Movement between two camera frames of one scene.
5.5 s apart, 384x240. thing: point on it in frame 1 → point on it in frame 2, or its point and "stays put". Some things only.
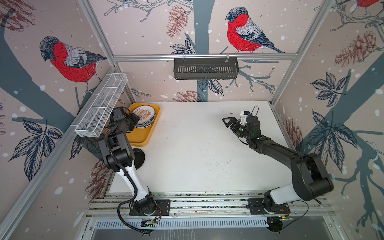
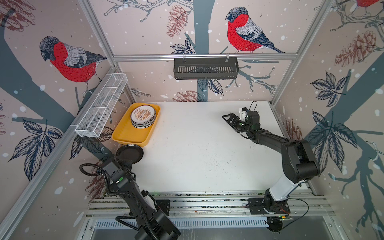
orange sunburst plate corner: x=147 y=115 stays put
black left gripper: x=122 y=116 → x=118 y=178
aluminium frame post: x=95 y=24 stays put
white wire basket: x=89 y=123 stays put
